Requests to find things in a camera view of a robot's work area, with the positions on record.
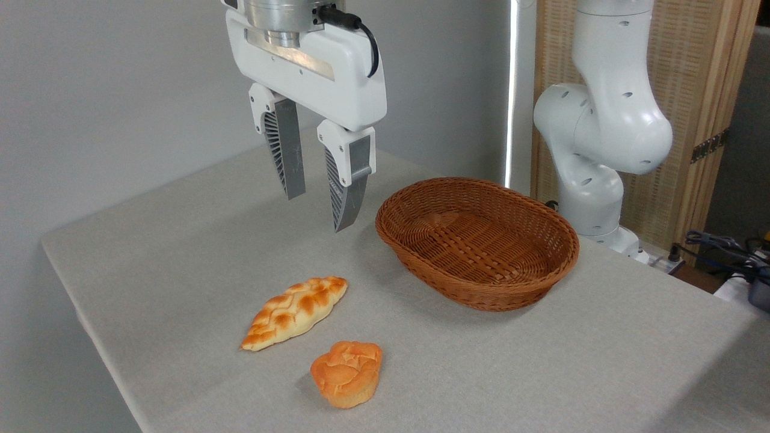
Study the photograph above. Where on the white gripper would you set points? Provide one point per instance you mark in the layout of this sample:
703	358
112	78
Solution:
337	78

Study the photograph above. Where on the braided golden bread loaf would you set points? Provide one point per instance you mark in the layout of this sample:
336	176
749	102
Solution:
295	313

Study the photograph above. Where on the brown oval wicker basket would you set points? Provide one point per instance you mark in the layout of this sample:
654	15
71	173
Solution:
481	246

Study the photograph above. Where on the orange muffin-shaped bread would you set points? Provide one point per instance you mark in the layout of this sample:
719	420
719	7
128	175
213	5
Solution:
349	373

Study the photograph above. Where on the grey tablecloth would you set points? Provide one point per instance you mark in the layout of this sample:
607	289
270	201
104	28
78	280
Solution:
210	252

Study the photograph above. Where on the bright vertical light strip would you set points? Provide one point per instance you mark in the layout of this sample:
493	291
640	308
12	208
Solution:
511	90

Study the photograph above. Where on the white power strip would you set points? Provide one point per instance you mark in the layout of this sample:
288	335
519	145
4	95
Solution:
665	263

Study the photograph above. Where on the dark metal screen hinge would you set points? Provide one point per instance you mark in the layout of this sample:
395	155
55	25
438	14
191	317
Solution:
710	146

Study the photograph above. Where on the wooden rattan folding screen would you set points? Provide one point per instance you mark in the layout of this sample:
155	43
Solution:
698	66

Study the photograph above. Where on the grey box with white base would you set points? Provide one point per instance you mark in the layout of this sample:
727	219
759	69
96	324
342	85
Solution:
759	294

